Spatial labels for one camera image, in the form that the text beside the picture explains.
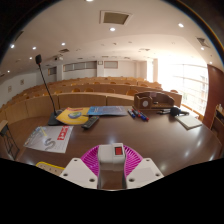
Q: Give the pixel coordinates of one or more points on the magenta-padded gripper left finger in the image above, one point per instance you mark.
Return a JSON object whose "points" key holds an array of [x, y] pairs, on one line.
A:
{"points": [[78, 171]]}

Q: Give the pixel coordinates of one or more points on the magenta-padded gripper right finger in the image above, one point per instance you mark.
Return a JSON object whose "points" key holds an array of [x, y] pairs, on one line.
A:
{"points": [[145, 171]]}

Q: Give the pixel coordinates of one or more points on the white charger block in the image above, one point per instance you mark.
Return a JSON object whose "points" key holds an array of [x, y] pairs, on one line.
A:
{"points": [[111, 158]]}

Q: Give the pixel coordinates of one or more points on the white magazine with red print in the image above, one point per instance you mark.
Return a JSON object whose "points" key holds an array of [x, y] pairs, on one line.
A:
{"points": [[48, 140]]}

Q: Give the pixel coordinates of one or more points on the black remote control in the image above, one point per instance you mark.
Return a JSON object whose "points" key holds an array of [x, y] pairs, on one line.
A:
{"points": [[90, 122]]}

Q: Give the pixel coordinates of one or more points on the red marker pen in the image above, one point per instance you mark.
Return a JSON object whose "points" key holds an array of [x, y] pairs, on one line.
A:
{"points": [[141, 116]]}

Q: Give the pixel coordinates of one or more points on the yellow booklet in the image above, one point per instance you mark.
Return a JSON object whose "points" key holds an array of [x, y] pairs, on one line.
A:
{"points": [[71, 116]]}

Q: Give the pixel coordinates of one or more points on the black gooseneck desk microphone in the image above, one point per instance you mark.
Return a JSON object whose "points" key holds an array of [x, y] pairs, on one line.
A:
{"points": [[54, 120]]}

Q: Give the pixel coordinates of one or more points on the blue marker pen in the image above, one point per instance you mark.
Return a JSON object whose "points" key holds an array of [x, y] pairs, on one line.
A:
{"points": [[131, 113]]}

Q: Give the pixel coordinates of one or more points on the white notebook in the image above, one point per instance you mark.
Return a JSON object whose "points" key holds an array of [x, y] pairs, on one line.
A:
{"points": [[189, 121]]}

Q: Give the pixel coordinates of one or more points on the blue booklet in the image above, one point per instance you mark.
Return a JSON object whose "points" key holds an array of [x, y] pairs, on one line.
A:
{"points": [[108, 110]]}

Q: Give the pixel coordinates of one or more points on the black-legged side stand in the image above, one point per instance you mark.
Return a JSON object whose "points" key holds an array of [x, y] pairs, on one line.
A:
{"points": [[8, 140]]}

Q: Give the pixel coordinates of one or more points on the wooden lecture hall seats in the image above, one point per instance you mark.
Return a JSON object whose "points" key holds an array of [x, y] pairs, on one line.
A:
{"points": [[36, 105]]}

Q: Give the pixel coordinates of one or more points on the wooden shelf unit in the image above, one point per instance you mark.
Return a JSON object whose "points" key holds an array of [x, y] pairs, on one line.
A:
{"points": [[218, 125]]}

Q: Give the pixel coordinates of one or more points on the small ceiling air vent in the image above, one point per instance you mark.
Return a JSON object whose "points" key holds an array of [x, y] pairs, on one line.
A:
{"points": [[203, 42]]}

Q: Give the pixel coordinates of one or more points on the round ceiling lights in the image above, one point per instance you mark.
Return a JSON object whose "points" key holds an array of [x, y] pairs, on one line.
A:
{"points": [[112, 29]]}

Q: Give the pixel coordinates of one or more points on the large ceiling air vent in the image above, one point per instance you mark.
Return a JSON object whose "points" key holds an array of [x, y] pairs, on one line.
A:
{"points": [[115, 17]]}

